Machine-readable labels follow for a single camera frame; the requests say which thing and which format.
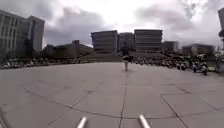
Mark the wide concrete stairs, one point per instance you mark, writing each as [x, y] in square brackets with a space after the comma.
[100, 57]

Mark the person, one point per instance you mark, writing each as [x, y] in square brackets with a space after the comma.
[125, 53]

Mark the low dark building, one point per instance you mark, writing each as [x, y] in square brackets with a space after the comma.
[70, 50]

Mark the small dark building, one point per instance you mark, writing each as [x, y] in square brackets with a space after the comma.
[170, 46]

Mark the robot's own part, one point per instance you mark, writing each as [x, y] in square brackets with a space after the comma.
[81, 122]
[144, 122]

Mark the row of parked bicycles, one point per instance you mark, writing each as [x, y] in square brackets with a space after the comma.
[43, 61]

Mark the long low building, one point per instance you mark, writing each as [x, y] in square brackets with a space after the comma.
[198, 49]

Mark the row of parked scooters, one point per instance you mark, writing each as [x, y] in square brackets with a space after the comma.
[200, 66]

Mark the large grey multistorey building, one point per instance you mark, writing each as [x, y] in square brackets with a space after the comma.
[18, 33]

